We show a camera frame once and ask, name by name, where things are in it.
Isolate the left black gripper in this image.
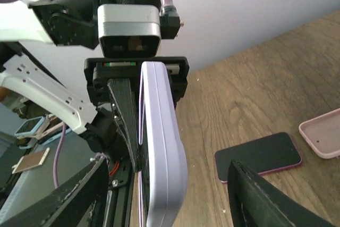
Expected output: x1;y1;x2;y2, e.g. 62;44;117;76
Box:
84;56;189;172

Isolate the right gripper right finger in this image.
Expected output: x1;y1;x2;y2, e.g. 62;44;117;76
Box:
227;161;333;227

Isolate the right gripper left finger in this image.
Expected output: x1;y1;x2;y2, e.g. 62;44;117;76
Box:
1;158;109;226

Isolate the black screen pink phone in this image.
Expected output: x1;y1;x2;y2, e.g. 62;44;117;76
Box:
215;132;302;183

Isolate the lavender phone case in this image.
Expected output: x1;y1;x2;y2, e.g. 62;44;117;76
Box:
140;61;188;226

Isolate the pink phone case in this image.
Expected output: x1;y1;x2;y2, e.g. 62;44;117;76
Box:
299;108;339;159

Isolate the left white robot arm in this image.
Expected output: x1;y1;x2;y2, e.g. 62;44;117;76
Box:
1;0;189;155

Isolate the tan flat phone outside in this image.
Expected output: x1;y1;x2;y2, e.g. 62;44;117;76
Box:
12;147;50;174

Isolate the black front mounting rail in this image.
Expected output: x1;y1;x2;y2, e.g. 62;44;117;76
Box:
103;157;134;227

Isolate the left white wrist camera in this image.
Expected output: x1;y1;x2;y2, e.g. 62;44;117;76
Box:
97;4;161;58

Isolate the phones stack outside enclosure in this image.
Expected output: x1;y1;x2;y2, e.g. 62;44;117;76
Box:
14;114;63;149

